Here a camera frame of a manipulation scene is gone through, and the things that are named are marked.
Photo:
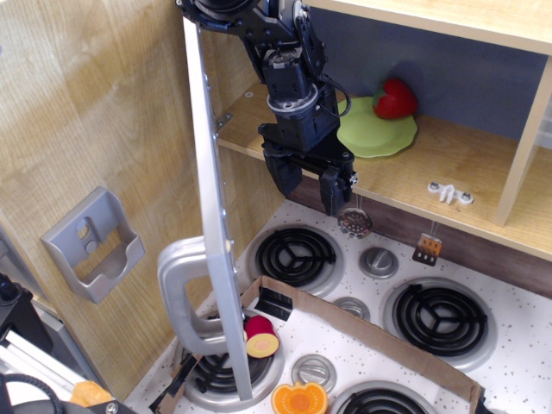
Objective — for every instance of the orange toy pumpkin half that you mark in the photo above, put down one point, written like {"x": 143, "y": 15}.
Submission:
{"x": 310, "y": 398}

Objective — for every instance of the grey stove knob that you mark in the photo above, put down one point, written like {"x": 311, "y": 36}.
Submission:
{"x": 379, "y": 263}
{"x": 353, "y": 306}
{"x": 317, "y": 369}

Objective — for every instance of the hanging toy spatula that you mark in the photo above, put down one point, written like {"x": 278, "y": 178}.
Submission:
{"x": 428, "y": 247}

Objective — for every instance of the hanging toy slotted spoon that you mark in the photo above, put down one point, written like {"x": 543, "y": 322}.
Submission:
{"x": 354, "y": 221}

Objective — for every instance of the green plastic plate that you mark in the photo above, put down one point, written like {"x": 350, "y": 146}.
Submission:
{"x": 368, "y": 136}

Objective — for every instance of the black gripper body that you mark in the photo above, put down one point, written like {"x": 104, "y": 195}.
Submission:
{"x": 307, "y": 130}

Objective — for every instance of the back right stove burner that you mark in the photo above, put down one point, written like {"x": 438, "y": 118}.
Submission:
{"x": 443, "y": 318}

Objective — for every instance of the grey middle stove knob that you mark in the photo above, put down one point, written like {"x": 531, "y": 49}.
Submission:
{"x": 353, "y": 306}

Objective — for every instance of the red yellow toy fruit half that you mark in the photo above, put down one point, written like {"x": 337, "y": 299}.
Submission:
{"x": 262, "y": 339}

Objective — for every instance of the front right stove burner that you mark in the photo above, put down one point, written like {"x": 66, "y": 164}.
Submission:
{"x": 379, "y": 396}

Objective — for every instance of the back left stove burner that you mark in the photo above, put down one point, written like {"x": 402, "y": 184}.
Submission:
{"x": 298, "y": 255}

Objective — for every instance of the cardboard barrier strip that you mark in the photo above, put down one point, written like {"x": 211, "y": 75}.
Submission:
{"x": 359, "y": 350}

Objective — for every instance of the grey back stove knob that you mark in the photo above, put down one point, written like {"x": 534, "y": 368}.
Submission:
{"x": 379, "y": 263}

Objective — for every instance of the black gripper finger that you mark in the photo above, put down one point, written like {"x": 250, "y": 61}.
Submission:
{"x": 285, "y": 173}
{"x": 336, "y": 185}

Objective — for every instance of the black equipment with cable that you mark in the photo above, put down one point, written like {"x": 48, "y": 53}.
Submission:
{"x": 32, "y": 381}

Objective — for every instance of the stove burner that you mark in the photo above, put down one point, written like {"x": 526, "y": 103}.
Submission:
{"x": 443, "y": 318}
{"x": 379, "y": 396}
{"x": 211, "y": 384}
{"x": 298, "y": 255}

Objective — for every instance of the grey front stove knob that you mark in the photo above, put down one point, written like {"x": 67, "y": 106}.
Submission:
{"x": 317, "y": 369}

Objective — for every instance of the grey wall phone holder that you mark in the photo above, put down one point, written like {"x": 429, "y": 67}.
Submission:
{"x": 82, "y": 232}

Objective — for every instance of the red toy strawberry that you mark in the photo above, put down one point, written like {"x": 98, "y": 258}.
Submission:
{"x": 394, "y": 100}

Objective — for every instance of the white door latch clip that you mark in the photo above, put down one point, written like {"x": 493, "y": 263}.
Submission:
{"x": 448, "y": 194}

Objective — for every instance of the grey toy microwave door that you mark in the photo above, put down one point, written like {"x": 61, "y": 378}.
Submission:
{"x": 209, "y": 254}

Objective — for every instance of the front left stove burner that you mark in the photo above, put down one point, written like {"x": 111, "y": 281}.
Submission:
{"x": 211, "y": 384}

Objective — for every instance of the orange toy food piece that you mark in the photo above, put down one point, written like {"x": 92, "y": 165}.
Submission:
{"x": 89, "y": 393}

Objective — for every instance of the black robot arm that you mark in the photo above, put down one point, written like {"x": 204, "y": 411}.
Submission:
{"x": 289, "y": 59}

